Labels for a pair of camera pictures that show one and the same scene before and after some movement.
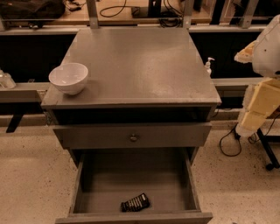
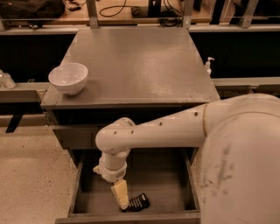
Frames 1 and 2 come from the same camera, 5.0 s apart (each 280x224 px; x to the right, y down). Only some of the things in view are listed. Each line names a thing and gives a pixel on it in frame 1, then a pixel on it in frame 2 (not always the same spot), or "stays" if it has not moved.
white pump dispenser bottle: (207, 65) stays
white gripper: (268, 53) -> (113, 174)
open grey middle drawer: (106, 177) stays
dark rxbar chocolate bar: (137, 203) stays
